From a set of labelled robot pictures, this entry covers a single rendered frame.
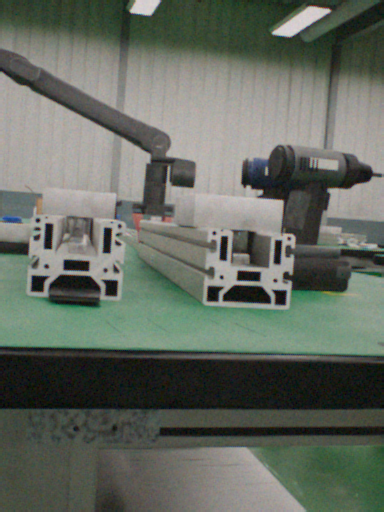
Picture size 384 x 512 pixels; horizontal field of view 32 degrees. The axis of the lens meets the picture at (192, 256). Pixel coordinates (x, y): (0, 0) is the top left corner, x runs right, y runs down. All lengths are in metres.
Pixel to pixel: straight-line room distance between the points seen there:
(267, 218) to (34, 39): 12.15
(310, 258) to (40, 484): 0.59
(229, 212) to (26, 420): 0.37
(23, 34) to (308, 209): 11.99
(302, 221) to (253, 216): 0.23
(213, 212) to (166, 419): 0.31
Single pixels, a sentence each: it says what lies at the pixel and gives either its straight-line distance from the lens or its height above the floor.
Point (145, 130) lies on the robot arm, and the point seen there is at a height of 1.09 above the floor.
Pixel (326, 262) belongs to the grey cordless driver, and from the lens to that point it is 1.05.
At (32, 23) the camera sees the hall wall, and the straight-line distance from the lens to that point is 12.97.
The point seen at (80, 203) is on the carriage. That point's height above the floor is 0.89.
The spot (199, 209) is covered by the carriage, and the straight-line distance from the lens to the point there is 0.81.
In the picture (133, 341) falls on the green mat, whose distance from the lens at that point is 0.50.
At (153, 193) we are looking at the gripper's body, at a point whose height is 0.93.
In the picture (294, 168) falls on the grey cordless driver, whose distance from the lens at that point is 1.03.
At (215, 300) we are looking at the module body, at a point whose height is 0.78.
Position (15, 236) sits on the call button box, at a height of 0.81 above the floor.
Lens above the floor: 0.87
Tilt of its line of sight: 3 degrees down
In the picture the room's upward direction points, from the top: 4 degrees clockwise
